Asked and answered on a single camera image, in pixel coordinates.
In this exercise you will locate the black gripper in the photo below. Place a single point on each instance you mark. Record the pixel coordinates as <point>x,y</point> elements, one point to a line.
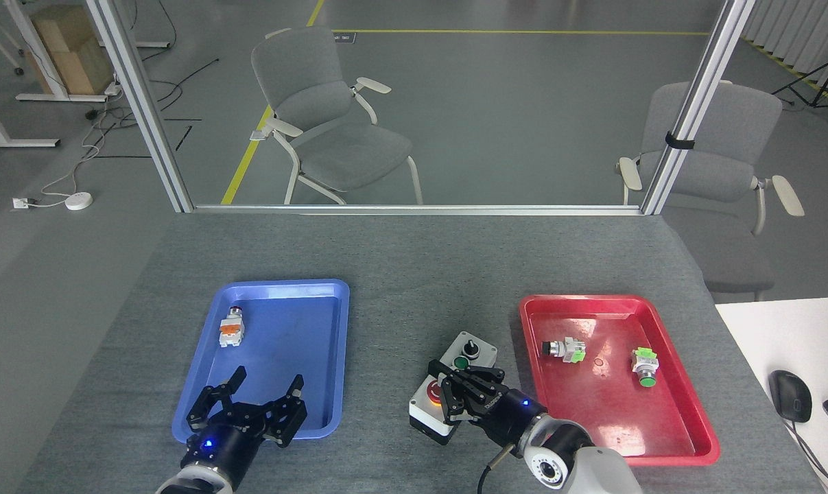
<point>506,415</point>
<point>221,446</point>

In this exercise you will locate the white control box with buttons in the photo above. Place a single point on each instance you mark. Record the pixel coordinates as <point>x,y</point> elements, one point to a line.
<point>468,350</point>

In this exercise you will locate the push button with orange block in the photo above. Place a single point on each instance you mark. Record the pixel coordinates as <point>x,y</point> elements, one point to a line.
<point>230,331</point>

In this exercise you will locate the green push button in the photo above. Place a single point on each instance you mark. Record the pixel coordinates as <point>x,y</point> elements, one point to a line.
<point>645,367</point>

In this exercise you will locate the cardboard box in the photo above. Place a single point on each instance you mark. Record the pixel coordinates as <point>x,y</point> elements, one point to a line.
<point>74,55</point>

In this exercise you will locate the blue plastic tray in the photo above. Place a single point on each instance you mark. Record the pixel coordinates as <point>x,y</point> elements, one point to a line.
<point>283,343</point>

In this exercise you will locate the red plastic tray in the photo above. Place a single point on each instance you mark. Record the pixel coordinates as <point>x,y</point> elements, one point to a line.
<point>606,412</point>

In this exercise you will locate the white round floor device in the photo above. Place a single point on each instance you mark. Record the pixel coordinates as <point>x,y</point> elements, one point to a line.
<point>79,201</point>

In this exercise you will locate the grey chair with white armrests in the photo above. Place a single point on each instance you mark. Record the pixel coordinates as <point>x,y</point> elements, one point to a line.
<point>719,171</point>
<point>345,144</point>

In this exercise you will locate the white floor socket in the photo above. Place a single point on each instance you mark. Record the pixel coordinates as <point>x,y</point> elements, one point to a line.
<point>20,203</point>

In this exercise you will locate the black computer mouse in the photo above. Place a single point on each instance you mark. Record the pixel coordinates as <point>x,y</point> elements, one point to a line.
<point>791,394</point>

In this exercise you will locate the white side table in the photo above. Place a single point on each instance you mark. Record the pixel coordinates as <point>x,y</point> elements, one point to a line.
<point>791,336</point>

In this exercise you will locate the black switch with green block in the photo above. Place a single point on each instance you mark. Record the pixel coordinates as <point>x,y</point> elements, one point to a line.
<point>566,350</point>

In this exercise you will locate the silver aluminium rail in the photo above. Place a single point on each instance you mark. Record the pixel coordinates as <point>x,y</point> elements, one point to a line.
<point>414,209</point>

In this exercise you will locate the white desk frame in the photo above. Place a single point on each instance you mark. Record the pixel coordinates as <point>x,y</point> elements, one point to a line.
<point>2,130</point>

